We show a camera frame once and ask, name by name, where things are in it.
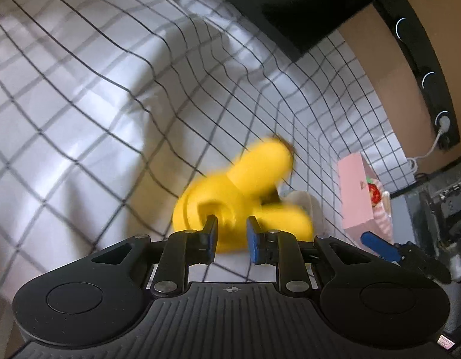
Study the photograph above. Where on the pink striped fluffy towel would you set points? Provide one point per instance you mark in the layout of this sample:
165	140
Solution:
382	217

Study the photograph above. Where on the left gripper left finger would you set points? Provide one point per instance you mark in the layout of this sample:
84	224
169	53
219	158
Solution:
182	250

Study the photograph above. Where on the yellow plastic toy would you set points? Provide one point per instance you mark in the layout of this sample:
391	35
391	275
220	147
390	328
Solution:
246	188

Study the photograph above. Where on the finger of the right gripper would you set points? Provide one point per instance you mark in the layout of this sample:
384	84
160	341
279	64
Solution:
384	249

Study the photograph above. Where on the white checkered tablecloth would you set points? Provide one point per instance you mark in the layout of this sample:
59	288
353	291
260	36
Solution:
109	109

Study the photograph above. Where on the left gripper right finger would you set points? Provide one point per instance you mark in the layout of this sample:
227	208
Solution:
281	250

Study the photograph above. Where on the pink cardboard box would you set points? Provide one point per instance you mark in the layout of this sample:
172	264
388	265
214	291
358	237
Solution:
357	209

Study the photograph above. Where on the beige round pouch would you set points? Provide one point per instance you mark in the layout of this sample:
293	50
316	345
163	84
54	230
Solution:
311	206

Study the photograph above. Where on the black power strip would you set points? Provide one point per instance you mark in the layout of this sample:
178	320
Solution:
420	55

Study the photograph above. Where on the red strawberry plush toy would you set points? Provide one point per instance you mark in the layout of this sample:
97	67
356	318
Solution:
374	192

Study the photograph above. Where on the black framed display panel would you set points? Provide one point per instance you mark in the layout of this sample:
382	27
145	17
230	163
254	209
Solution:
429	215

